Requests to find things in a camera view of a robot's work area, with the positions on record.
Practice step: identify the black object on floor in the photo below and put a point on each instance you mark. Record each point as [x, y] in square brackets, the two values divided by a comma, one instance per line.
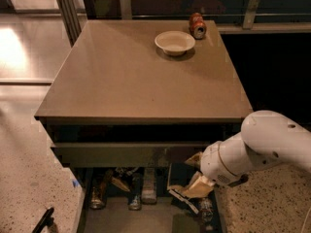
[45, 221]

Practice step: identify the gold foil snack packet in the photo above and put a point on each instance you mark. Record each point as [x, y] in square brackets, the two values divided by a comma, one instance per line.
[120, 184]

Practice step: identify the green and yellow sponge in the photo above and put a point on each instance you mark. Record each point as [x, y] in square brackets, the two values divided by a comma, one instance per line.
[179, 176]

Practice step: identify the dark glass bottle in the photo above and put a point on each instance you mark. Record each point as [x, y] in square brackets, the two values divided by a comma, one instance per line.
[134, 203]

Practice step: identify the clear plastic bottle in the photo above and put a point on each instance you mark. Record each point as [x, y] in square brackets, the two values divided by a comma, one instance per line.
[149, 187]

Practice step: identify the dark blue snack bag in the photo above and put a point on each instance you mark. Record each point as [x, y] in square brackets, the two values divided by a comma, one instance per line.
[186, 203]

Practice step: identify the plastic bottle with red label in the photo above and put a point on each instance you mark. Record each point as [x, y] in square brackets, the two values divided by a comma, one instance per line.
[206, 213]

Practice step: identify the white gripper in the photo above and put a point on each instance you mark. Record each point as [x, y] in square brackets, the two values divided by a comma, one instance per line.
[212, 165]

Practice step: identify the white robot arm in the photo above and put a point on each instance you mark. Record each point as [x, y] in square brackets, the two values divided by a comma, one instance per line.
[265, 140]

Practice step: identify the orange soda can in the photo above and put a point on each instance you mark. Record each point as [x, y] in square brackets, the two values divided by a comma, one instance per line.
[197, 26]

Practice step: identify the white paper bowl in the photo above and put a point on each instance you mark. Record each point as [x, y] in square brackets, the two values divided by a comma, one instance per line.
[174, 43]

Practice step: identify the blue tape piece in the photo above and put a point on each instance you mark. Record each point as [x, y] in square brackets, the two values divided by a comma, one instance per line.
[75, 183]

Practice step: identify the brown glass bottle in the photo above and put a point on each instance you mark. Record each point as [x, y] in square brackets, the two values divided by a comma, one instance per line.
[98, 190]

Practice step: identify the open middle drawer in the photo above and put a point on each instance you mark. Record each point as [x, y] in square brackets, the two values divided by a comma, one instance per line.
[167, 215]

